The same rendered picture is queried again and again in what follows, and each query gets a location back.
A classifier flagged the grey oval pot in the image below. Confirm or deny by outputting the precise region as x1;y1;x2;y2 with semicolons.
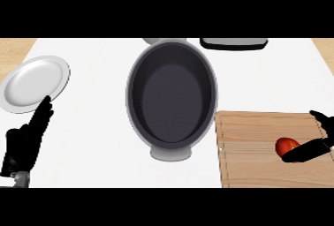
126;38;219;162

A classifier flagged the red tomato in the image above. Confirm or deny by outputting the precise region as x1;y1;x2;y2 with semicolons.
275;137;304;163

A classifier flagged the white round plate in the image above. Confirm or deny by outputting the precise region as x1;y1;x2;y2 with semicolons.
0;55;73;115

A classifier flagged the wooden cutting board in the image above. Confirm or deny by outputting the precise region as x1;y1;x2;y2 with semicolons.
215;110;334;189

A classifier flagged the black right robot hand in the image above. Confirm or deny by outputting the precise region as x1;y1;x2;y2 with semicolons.
281;109;334;163

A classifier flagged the grey and black appliance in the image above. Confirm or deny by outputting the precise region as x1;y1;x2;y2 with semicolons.
199;38;270;51

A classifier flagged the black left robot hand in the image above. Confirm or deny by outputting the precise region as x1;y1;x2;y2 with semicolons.
0;94;55;178

